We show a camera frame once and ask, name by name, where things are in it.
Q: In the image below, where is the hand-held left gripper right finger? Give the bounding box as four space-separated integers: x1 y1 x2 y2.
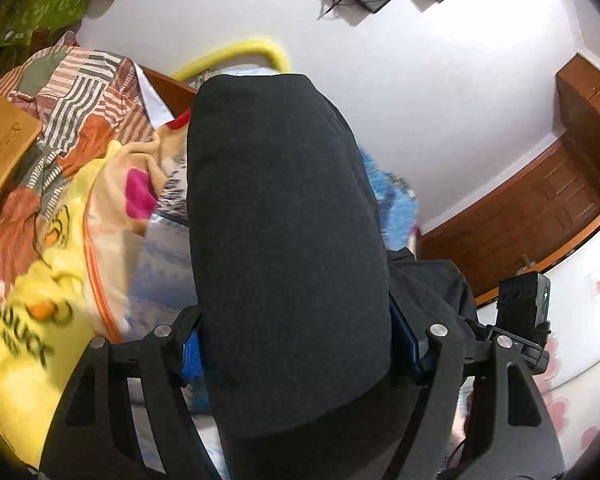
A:
380 300 566 480

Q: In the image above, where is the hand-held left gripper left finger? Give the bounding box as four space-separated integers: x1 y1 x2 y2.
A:
39 305 221 480

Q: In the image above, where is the black zip hoodie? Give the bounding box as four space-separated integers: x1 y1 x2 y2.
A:
186 74 478 480

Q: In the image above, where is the brown wooden door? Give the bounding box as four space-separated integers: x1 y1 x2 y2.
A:
420 135 600 306

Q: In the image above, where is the blue patchwork patterned bedsheet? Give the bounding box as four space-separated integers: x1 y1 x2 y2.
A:
125 65 421 480

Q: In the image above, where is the yellow fleece cartoon blanket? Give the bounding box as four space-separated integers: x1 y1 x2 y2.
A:
0 130 191 466

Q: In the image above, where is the brown wooden wardrobe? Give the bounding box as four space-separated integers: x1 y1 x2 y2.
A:
555 52 600 201

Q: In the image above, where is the orange striped patchwork quilt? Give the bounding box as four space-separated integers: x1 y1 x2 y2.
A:
0 45 176 331

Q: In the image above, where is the yellow foam tube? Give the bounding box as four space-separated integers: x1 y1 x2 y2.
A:
170 37 291 83

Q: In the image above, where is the green patterned box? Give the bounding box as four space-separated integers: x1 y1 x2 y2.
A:
0 0 91 48

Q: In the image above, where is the pink flower wall sticker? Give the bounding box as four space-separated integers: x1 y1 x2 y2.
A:
547 392 583 438

